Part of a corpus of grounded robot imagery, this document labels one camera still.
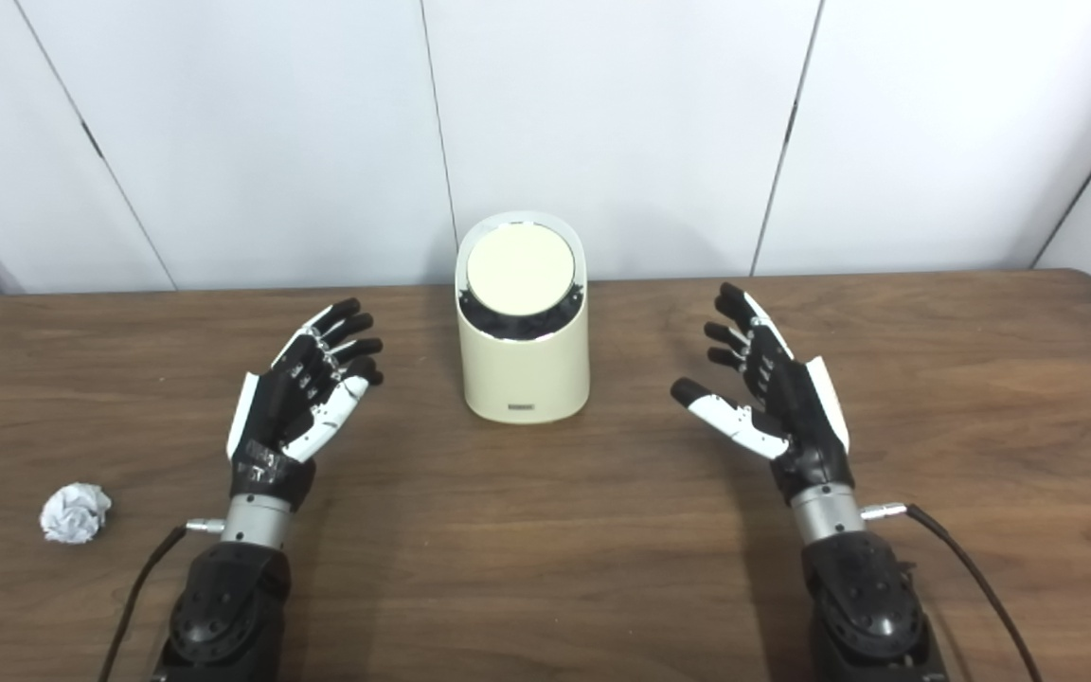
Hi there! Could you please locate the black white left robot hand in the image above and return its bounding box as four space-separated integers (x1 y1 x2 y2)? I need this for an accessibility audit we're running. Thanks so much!
226 297 385 512

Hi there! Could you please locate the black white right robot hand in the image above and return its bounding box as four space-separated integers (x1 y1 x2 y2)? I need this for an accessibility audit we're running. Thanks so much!
670 281 855 505

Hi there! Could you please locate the white paper ball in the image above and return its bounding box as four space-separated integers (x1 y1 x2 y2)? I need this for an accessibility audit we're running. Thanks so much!
40 482 113 545

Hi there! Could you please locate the cream round bin lid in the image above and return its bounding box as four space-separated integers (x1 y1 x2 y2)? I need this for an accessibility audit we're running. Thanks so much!
466 221 577 318

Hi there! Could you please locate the black bin liner bag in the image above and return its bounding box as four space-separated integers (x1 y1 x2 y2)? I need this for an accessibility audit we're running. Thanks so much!
458 284 586 342

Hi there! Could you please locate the cream-colored cylindrical bin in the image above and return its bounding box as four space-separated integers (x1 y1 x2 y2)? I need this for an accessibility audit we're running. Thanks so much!
455 210 592 425

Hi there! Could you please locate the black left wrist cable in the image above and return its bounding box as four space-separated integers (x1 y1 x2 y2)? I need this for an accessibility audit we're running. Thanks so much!
98 517 226 682

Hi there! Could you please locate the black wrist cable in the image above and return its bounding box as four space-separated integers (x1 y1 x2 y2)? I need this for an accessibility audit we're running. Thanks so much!
860 502 1044 682
98 517 226 682

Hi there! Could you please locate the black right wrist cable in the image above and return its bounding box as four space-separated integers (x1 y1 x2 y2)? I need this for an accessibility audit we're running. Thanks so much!
860 502 1044 682

